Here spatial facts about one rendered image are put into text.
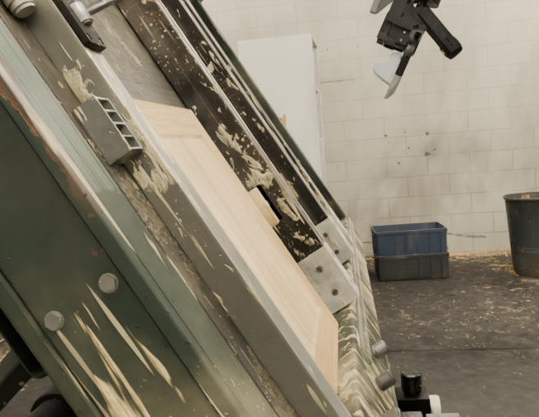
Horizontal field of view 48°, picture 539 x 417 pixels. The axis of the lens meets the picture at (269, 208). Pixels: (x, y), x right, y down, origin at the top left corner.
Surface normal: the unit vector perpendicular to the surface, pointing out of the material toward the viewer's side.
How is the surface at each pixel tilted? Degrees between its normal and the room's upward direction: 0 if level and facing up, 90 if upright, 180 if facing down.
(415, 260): 90
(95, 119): 89
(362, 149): 90
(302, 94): 90
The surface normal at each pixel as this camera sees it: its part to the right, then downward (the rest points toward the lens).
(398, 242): -0.07, 0.12
